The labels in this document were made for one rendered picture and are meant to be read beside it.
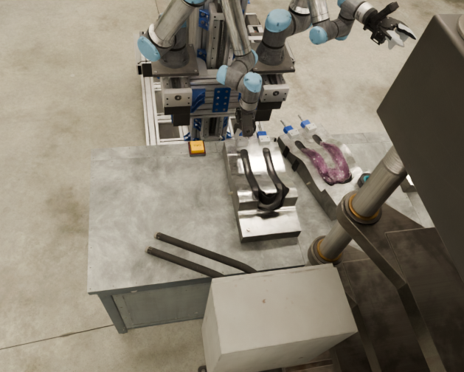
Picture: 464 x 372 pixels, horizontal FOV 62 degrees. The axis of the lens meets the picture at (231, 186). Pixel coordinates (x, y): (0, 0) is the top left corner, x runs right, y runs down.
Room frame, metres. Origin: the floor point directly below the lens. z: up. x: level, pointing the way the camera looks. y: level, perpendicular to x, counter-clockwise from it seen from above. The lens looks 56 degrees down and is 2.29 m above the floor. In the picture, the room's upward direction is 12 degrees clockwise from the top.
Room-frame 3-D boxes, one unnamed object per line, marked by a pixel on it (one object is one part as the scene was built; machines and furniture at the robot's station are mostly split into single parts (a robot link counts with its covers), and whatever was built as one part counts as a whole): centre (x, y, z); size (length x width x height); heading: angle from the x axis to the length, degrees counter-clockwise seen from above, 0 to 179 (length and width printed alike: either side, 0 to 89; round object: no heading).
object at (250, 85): (1.23, 0.01, 1.21); 0.09 x 0.08 x 0.11; 70
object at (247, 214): (1.01, -0.13, 0.87); 0.50 x 0.26 x 0.14; 20
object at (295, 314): (0.28, -0.17, 0.74); 0.31 x 0.22 x 1.47; 110
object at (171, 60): (1.53, 0.41, 1.09); 0.15 x 0.15 x 0.10
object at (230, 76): (1.28, 0.09, 1.21); 0.11 x 0.11 x 0.08; 70
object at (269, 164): (1.03, -0.13, 0.92); 0.35 x 0.16 x 0.09; 20
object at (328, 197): (1.21, -0.43, 0.86); 0.50 x 0.26 x 0.11; 37
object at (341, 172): (1.21, -0.43, 0.90); 0.26 x 0.18 x 0.08; 37
